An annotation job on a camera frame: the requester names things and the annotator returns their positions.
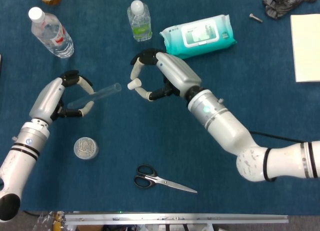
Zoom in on large clear red-label water bottle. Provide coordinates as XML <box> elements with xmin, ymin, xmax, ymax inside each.
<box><xmin>27</xmin><ymin>6</ymin><xmax>75</xmax><ymax>59</ymax></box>

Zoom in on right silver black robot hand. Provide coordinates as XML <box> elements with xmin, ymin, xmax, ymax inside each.
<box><xmin>129</xmin><ymin>48</ymin><xmax>203</xmax><ymax>102</ymax></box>

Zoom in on aluminium rail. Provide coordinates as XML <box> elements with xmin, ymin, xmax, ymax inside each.
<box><xmin>64</xmin><ymin>213</ymin><xmax>289</xmax><ymax>226</ymax></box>

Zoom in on metal bolt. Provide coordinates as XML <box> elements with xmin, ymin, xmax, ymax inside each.
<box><xmin>248</xmin><ymin>13</ymin><xmax>264</xmax><ymax>24</ymax></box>

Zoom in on black-handled scissors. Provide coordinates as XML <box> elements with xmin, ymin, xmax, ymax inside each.
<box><xmin>133</xmin><ymin>164</ymin><xmax>198</xmax><ymax>194</ymax></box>

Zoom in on white orange book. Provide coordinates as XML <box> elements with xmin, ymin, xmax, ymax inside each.
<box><xmin>290</xmin><ymin>13</ymin><xmax>320</xmax><ymax>83</ymax></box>

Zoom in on clear glass test tube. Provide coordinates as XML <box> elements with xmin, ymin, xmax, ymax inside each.
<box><xmin>66</xmin><ymin>82</ymin><xmax>123</xmax><ymax>109</ymax></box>

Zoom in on crumpled clear plastic bag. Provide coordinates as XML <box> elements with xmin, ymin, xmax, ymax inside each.
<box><xmin>32</xmin><ymin>210</ymin><xmax>66</xmax><ymax>231</ymax></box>

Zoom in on small clear green-label bottle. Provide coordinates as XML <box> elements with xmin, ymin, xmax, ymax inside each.
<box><xmin>126</xmin><ymin>0</ymin><xmax>153</xmax><ymax>42</ymax></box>

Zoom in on white rubber stopper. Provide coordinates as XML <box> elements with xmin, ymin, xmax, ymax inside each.
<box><xmin>126</xmin><ymin>78</ymin><xmax>142</xmax><ymax>91</ymax></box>

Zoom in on green wet wipes pack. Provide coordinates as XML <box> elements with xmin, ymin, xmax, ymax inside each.
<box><xmin>159</xmin><ymin>14</ymin><xmax>238</xmax><ymax>60</ymax></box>

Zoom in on teal table cloth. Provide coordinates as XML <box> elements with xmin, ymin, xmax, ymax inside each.
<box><xmin>0</xmin><ymin>0</ymin><xmax>320</xmax><ymax>216</ymax></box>

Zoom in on grey black work glove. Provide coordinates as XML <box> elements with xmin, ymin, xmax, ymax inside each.
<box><xmin>261</xmin><ymin>0</ymin><xmax>319</xmax><ymax>20</ymax></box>

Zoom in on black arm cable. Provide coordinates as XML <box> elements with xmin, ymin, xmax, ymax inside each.
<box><xmin>249</xmin><ymin>130</ymin><xmax>306</xmax><ymax>144</ymax></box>

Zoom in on round clear jar of screws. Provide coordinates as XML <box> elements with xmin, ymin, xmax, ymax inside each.
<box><xmin>73</xmin><ymin>136</ymin><xmax>99</xmax><ymax>161</ymax></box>

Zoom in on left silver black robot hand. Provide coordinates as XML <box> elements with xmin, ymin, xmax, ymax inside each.
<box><xmin>28</xmin><ymin>70</ymin><xmax>95</xmax><ymax>126</ymax></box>

